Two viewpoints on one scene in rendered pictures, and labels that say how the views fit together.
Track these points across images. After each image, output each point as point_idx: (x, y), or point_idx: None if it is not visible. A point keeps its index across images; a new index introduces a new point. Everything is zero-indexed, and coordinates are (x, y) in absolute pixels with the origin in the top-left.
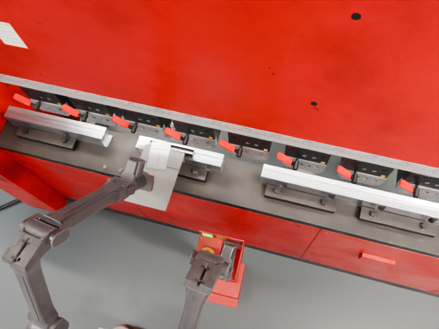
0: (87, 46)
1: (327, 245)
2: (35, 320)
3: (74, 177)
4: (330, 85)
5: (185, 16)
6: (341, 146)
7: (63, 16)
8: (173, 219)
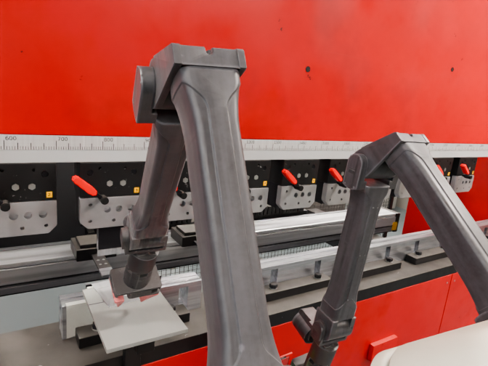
0: (85, 8)
1: (340, 364)
2: (249, 364)
3: None
4: (318, 37)
5: None
6: (326, 138)
7: None
8: None
